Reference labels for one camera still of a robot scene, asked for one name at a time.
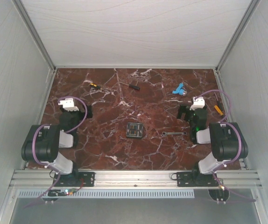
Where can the blue plastic connector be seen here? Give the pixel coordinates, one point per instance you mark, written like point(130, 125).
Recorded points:
point(180, 90)

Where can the aluminium mounting rail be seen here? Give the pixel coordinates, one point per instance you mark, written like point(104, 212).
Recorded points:
point(141, 179)

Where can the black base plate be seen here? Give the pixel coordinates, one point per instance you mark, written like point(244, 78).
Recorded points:
point(190, 179)
point(85, 179)

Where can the black yellow screwdriver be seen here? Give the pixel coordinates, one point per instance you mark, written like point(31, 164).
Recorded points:
point(96, 87)

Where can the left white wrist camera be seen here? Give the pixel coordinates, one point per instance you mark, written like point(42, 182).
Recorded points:
point(68, 104)

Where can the orange handle screwdriver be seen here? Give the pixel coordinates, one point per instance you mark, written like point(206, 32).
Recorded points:
point(221, 113)

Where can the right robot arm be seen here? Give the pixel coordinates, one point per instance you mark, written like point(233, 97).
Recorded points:
point(226, 140)

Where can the silver wrench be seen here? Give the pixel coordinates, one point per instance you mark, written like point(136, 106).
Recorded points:
point(173, 133)

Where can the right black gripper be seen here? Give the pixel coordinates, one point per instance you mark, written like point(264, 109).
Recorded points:
point(185, 109)

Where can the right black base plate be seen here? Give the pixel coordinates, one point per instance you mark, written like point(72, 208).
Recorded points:
point(190, 179)

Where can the black handle screwdriver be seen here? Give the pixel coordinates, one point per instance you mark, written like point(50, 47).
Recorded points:
point(131, 86)

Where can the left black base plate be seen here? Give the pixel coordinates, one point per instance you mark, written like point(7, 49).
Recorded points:
point(85, 179)

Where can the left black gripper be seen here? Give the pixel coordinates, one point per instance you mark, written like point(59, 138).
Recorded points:
point(89, 113)

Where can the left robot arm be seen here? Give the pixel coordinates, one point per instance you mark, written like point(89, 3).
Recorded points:
point(42, 144)

